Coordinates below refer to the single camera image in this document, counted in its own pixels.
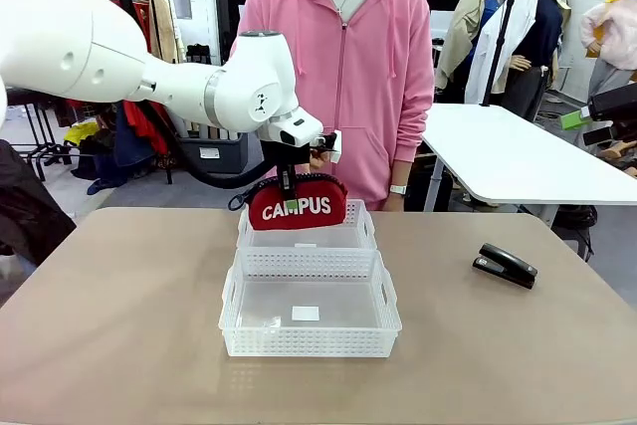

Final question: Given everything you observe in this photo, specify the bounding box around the white perforated basket, plain floor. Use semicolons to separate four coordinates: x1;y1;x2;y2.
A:
236;196;378;253

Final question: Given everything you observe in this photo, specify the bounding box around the black jacket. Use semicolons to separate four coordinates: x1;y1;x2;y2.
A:
0;138;78;268

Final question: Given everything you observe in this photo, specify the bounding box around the red Campus pencil pouch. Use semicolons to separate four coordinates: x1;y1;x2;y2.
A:
227;172;350;233

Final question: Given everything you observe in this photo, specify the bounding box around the mannequin in beige coat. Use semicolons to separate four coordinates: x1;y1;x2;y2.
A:
431;0;519;106

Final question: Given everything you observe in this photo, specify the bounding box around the black folding stool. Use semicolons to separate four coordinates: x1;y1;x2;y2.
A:
185;43;216;67

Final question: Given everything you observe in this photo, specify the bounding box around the black bag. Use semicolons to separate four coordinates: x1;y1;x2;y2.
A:
550;204;599;263

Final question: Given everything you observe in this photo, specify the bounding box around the black storage bin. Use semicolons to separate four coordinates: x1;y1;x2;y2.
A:
177;131;249;176

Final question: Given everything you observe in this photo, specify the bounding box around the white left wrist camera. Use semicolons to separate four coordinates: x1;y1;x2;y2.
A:
310;129;345;164

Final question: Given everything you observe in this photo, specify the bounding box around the black tripod pole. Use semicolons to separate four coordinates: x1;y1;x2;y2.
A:
479;0;520;108

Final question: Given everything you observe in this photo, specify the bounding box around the long red hanging dress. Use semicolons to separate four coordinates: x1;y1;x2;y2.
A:
122;100;171;156

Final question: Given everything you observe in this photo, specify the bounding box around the person's right hand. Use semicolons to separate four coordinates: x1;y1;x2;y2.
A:
308;147;333;176

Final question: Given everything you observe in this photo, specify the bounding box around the white background table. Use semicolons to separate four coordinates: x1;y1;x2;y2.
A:
419;102;637;227

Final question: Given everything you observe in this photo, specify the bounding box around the mannequin in white coat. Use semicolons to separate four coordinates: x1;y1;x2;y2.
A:
464;0;573;121

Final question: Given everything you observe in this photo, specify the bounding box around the mannequin in pink top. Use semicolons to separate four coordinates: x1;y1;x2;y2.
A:
578;0;637;98

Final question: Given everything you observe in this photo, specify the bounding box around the yellow cloth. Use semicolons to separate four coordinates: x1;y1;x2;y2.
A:
63;119;100;146

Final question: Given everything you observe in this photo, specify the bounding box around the black stapler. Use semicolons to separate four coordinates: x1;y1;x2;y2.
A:
471;242;539;291

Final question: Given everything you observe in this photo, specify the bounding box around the person in pink hoodie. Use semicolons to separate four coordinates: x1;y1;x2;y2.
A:
230;0;437;213

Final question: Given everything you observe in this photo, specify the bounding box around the beige hanging garment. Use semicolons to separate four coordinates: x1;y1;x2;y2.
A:
142;0;186;67

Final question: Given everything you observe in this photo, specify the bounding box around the white perforated basket, floor sticker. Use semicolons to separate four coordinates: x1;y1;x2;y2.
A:
218;246;403;359

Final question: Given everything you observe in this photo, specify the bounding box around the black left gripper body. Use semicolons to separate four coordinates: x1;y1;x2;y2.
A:
260;138;314;181

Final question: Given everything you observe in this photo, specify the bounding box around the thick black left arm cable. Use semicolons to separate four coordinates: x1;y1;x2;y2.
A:
174;129;281;191

